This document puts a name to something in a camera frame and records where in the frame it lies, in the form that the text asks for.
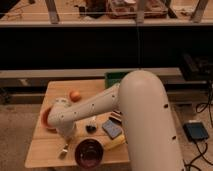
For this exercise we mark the orange bowl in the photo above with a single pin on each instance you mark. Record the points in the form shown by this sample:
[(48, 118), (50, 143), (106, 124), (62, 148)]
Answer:
[(44, 119)]

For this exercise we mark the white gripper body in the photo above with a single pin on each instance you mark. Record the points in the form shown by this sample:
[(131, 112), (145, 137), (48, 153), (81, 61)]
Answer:
[(67, 130)]

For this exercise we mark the dark purple bowl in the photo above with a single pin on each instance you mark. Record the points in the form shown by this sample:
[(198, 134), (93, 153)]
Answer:
[(89, 153)]

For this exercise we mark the black foot pedal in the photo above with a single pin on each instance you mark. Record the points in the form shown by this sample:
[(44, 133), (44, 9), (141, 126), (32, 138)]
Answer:
[(195, 131)]

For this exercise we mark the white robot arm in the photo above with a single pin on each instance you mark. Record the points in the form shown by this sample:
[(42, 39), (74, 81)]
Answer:
[(146, 118)]

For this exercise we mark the red striped block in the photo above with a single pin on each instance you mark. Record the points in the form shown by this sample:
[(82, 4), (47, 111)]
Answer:
[(116, 116)]

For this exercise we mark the yellow banana toy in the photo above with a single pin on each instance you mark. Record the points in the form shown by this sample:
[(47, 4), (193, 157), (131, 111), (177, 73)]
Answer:
[(115, 142)]

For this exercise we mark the blue sponge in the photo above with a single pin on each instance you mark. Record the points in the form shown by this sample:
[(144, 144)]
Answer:
[(111, 129)]

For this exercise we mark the green tray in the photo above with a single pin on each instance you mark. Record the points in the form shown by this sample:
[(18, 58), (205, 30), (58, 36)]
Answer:
[(112, 78)]

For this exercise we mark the orange fruit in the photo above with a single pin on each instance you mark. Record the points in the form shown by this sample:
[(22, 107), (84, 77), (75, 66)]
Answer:
[(75, 96)]

